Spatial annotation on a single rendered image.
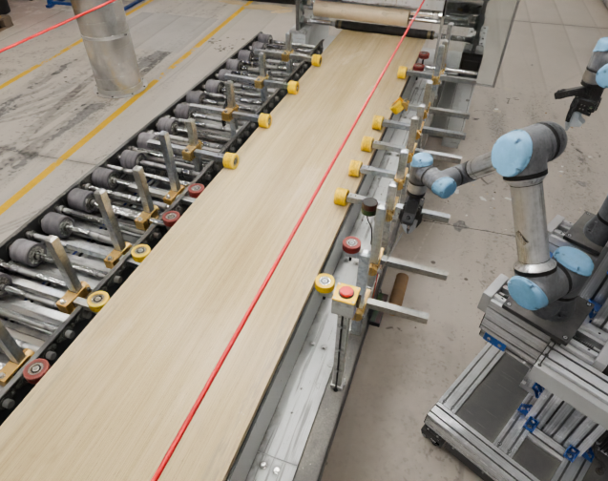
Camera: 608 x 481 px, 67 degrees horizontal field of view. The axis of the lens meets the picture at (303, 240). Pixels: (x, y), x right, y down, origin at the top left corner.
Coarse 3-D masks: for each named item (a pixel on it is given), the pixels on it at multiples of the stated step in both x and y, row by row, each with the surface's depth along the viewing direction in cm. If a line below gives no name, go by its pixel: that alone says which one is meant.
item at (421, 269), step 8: (352, 256) 201; (384, 256) 199; (392, 264) 197; (400, 264) 195; (408, 264) 195; (416, 264) 195; (416, 272) 195; (424, 272) 193; (432, 272) 192; (440, 272) 192
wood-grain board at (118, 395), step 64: (384, 64) 340; (320, 128) 271; (384, 128) 271; (256, 192) 225; (320, 192) 225; (192, 256) 193; (256, 256) 193; (320, 256) 193; (128, 320) 169; (192, 320) 169; (256, 320) 169; (64, 384) 150; (128, 384) 150; (192, 384) 150; (256, 384) 150; (0, 448) 135; (64, 448) 135; (128, 448) 135; (192, 448) 135
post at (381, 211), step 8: (384, 208) 174; (376, 216) 177; (384, 216) 176; (376, 224) 180; (384, 224) 182; (376, 232) 182; (376, 240) 185; (376, 248) 188; (376, 256) 191; (368, 280) 202
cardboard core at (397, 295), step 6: (396, 276) 300; (402, 276) 296; (408, 276) 298; (396, 282) 293; (402, 282) 292; (396, 288) 289; (402, 288) 289; (396, 294) 285; (402, 294) 286; (390, 300) 283; (396, 300) 282; (402, 300) 284
